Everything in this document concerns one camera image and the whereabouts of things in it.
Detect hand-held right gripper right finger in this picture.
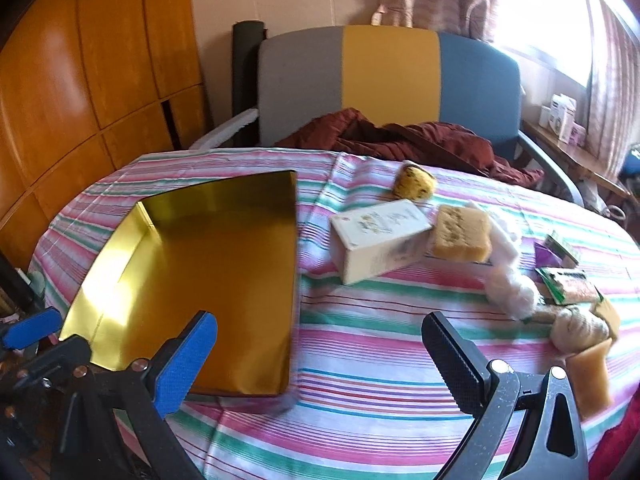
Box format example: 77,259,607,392
422,311,588,480

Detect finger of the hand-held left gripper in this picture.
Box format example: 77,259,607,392
0,308,62,351
0,335,93,431

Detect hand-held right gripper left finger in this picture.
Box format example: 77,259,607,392
56,310,219,480

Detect gold tin tray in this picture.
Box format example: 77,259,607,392
59,170,301,401

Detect white socks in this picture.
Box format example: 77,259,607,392
550,307,611,353

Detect beige sponge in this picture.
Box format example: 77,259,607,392
565,337,614,421

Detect purple foil packet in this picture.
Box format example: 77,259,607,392
533,241,561,268

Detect green snack packet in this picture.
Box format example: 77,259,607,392
535,266,601,307

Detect white cotton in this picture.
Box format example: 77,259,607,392
465,200,523,267

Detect white carton box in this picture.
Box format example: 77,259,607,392
330,199,435,286

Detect small yellow sponge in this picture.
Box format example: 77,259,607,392
591,297,622,337

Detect yellow plush toy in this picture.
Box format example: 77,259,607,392
392,160,436,201

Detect striped tablecloth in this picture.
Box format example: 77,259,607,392
27,147,640,480

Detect red cloth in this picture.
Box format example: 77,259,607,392
587,410,640,480

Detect maroon jacket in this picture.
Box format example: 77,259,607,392
275,107,546,186

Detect wooden side table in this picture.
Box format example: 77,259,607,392
520,117,633,201

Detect wooden wardrobe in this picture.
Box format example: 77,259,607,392
0,0,211,271

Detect blue bag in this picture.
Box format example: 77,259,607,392
620,145,640,181

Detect white printed box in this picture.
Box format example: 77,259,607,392
547,94,578,143

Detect grey yellow blue armchair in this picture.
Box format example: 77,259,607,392
190,25,586,206

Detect black rolled mat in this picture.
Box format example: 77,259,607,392
231,20,268,148

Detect window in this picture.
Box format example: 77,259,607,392
492,0,608,86

